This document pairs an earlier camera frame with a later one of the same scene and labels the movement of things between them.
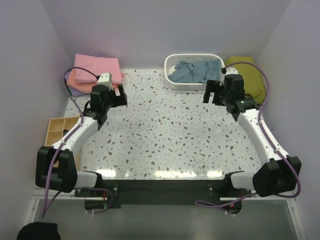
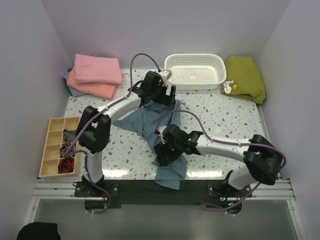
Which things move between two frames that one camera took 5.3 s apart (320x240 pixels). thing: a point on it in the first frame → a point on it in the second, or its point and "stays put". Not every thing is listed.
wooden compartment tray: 56,127 stays put
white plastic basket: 173,60 stays put
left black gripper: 118,100 → 166,100
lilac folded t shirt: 75,93 stays put
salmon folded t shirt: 81,87 stays put
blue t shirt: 199,72 → 145,122
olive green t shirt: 254,82 stays put
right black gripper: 213,86 → 160,149
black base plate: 164,192 stays put
